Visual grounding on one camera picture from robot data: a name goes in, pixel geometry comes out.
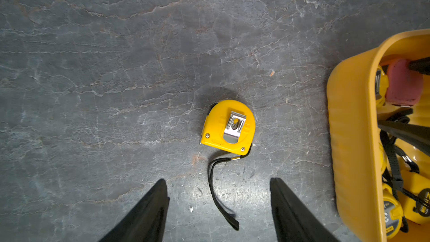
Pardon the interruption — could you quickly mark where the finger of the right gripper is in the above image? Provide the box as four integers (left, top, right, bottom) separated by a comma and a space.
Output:
377, 121, 430, 156
408, 57, 430, 75

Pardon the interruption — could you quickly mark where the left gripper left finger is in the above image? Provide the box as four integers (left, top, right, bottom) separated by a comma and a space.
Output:
100, 179, 170, 242

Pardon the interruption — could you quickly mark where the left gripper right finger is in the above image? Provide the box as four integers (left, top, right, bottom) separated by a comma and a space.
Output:
270, 178, 338, 242

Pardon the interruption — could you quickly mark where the pink tape measure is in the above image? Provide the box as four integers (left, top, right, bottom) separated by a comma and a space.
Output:
385, 58, 424, 106

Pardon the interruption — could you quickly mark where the yellow storage tray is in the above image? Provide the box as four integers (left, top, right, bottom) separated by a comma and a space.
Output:
327, 29, 430, 242

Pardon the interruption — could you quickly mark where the yellow tape measure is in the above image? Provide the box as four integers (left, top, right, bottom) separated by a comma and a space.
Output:
383, 183, 409, 239
200, 100, 256, 231
400, 170, 430, 225
375, 66, 389, 107

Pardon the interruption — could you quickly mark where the yellow tape measure in tray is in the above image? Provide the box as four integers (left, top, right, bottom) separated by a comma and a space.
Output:
383, 183, 409, 239
375, 66, 389, 107
400, 170, 430, 225

